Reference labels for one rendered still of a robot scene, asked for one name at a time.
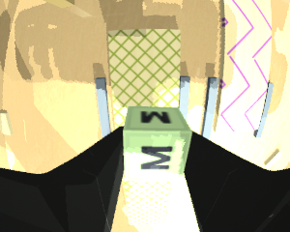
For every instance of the shallow tan open tray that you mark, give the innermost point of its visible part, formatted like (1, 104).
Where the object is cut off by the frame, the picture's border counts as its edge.
(70, 3)

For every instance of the light green letter block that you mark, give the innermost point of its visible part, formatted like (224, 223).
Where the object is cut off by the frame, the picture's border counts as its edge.
(157, 140)

